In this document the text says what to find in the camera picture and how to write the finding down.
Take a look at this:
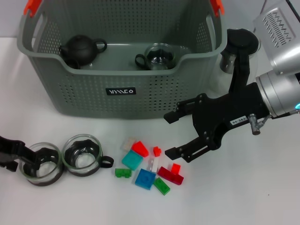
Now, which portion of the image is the glass jar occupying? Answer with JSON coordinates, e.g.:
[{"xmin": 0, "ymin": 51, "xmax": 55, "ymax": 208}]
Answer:
[{"xmin": 143, "ymin": 43, "xmax": 176, "ymax": 68}]

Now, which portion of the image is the green rectangular block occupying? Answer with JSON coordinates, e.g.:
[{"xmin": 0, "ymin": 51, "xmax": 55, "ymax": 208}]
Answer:
[{"xmin": 153, "ymin": 177, "xmax": 171, "ymax": 196}]

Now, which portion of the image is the teal square block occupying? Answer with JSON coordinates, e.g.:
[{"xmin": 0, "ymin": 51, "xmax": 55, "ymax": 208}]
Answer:
[{"xmin": 121, "ymin": 150, "xmax": 143, "ymax": 171}]

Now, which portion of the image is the glass teacup with black holder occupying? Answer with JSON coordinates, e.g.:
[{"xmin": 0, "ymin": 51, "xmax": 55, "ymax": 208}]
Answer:
[{"xmin": 18, "ymin": 142, "xmax": 63, "ymax": 188}]

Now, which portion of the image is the black ceramic teapot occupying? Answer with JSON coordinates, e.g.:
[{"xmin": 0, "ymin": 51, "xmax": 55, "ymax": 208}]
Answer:
[{"xmin": 58, "ymin": 35, "xmax": 108, "ymax": 70}]

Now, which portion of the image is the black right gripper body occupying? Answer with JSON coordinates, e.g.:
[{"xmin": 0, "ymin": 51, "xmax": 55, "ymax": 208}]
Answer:
[{"xmin": 192, "ymin": 82, "xmax": 270, "ymax": 150}]

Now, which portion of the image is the right gripper cable with connectors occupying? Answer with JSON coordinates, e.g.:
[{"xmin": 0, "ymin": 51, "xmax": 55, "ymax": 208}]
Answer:
[{"xmin": 248, "ymin": 109, "xmax": 300, "ymax": 136}]

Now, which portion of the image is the white small block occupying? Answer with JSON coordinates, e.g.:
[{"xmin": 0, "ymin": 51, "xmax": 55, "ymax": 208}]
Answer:
[{"xmin": 147, "ymin": 158, "xmax": 161, "ymax": 173}]

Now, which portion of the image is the dark red long block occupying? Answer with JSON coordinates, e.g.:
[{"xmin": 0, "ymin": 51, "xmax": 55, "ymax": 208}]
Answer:
[{"xmin": 157, "ymin": 166, "xmax": 185, "ymax": 186}]

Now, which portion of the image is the blue square block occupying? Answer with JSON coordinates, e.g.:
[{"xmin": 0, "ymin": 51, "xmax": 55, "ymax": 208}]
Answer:
[{"xmin": 135, "ymin": 168, "xmax": 157, "ymax": 190}]

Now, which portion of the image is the glass kettle with black handle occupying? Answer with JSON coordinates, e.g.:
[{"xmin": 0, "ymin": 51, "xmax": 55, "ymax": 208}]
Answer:
[{"xmin": 207, "ymin": 28, "xmax": 261, "ymax": 105}]

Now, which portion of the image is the green car shaped block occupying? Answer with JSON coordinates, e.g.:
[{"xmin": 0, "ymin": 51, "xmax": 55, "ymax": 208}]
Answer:
[{"xmin": 114, "ymin": 167, "xmax": 132, "ymax": 179}]

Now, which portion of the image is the translucent white pink block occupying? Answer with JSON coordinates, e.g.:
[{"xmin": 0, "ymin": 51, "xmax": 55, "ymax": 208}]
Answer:
[{"xmin": 120, "ymin": 136, "xmax": 137, "ymax": 152}]

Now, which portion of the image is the orange red sloped block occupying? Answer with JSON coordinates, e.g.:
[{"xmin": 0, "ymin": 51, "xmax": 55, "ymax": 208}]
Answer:
[{"xmin": 130, "ymin": 140, "xmax": 150, "ymax": 158}]

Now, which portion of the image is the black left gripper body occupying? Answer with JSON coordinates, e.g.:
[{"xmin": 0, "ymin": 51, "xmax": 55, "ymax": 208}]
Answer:
[{"xmin": 0, "ymin": 135, "xmax": 27, "ymax": 165}]

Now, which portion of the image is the red small square block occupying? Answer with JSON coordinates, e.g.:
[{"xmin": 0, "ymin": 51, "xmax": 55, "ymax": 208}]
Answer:
[{"xmin": 170, "ymin": 163, "xmax": 182, "ymax": 175}]

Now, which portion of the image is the grey perforated plastic storage basket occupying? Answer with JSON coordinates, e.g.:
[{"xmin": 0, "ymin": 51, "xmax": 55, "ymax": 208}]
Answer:
[{"xmin": 17, "ymin": 0, "xmax": 227, "ymax": 121}]

